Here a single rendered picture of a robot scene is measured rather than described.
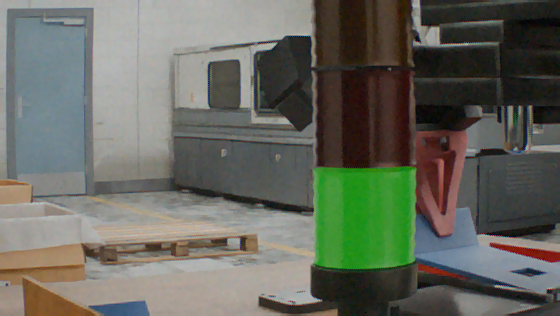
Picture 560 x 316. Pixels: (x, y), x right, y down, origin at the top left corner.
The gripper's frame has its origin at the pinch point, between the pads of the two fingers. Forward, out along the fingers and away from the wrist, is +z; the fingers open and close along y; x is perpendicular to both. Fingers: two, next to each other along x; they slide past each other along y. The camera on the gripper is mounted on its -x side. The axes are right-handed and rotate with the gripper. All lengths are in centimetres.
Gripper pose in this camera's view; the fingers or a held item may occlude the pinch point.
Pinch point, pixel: (440, 226)
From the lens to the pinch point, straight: 74.4
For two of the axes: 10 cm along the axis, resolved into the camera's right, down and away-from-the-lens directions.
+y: 4.8, -3.8, -7.9
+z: 2.4, 9.2, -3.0
